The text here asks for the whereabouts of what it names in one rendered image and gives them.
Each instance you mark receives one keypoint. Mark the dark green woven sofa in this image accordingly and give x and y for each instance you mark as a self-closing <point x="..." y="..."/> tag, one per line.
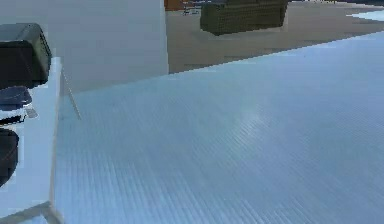
<point x="243" y="16"/>

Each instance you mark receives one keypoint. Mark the orange wooden cabinet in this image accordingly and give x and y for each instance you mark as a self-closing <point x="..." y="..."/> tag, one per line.
<point x="173" y="4"/>

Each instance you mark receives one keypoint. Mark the dark blue round dish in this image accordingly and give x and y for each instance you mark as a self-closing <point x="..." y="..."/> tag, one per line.
<point x="13" y="100"/>

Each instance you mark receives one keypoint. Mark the black box appliance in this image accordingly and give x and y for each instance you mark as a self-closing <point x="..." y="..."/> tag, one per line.
<point x="21" y="56"/>

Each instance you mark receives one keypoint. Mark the black round pot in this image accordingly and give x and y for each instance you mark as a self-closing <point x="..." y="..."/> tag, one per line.
<point x="6" y="153"/>

